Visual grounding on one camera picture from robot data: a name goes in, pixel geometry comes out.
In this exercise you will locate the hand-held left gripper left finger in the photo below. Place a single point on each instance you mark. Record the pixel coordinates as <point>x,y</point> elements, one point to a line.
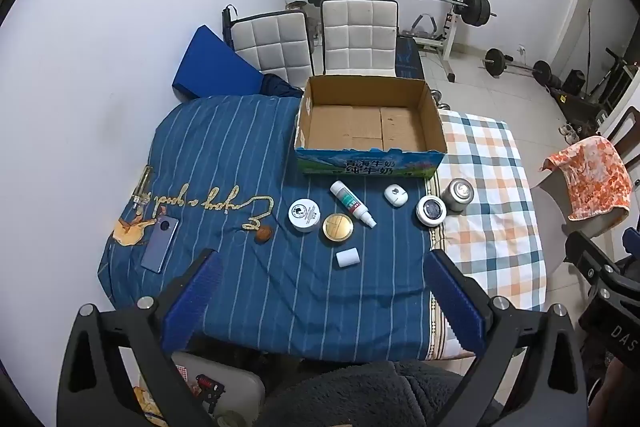
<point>195,297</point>

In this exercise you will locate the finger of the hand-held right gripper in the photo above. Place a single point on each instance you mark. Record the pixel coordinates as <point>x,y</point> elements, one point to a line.
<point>590,259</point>
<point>632,239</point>

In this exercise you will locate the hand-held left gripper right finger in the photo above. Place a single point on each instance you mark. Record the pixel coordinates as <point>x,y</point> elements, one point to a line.
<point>455,302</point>

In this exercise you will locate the brown walnut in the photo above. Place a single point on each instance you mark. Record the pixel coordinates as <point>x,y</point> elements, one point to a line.
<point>264,235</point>

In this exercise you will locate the white jar with black lid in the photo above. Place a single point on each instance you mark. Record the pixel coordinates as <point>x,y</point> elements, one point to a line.
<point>431,210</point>

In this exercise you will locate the silver metal can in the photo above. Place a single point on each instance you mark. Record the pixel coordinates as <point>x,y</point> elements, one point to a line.
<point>459,194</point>

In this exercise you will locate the white jar with portrait lid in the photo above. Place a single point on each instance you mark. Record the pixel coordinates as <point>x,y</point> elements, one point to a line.
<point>305,215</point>

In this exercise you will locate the round gold compact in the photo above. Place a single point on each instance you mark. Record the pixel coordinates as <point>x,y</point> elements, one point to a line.
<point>337,227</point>

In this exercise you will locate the white spray bottle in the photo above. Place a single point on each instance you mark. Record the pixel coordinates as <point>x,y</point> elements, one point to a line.
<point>350,202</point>

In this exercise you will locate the cardboard box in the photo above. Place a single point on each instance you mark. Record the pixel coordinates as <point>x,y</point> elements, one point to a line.
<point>360,127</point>

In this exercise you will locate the blue smartphone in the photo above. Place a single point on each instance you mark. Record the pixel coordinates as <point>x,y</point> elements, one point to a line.
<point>162,244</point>

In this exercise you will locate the grey chair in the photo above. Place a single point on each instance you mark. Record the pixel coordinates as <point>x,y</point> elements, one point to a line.
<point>552,197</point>

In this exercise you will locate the orange floral cloth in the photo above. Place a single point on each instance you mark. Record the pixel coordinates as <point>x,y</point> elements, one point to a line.
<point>592,177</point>

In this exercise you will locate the plaid bed sheet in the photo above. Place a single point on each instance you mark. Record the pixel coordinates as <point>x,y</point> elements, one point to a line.
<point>492,227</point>

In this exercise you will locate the black hand tool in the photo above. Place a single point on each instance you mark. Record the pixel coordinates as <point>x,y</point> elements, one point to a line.
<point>210,389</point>

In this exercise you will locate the small white cylinder container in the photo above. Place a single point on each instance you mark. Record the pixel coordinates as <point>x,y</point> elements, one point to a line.
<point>348,256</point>

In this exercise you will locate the small white earbud case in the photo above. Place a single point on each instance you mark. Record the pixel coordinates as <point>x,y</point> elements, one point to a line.
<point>395,195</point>

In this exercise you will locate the dark fleece clothing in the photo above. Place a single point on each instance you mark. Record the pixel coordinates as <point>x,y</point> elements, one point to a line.
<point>370,394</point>

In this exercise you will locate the black exercise machine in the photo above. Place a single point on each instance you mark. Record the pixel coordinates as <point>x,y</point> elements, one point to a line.
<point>600,102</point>

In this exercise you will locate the blue striped blanket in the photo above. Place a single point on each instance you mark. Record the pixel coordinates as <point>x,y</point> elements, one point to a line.
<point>225,147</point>

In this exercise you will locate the small black speaker box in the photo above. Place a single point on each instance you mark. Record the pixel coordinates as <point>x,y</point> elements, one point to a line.
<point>575,82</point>

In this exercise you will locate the short barbell with black plates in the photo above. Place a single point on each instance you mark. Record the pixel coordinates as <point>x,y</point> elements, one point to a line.
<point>496,61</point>

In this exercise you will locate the dark blue cloth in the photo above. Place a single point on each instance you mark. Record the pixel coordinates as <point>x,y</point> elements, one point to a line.
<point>280,87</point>

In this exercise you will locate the blue foam cushion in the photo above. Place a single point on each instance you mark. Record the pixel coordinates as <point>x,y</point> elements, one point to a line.
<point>210,62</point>

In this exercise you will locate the white barbell rack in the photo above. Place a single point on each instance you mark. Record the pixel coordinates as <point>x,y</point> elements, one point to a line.
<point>452,37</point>

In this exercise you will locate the white padded chair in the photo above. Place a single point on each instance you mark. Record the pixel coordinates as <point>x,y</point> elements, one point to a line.
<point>357,37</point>
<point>272,47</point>

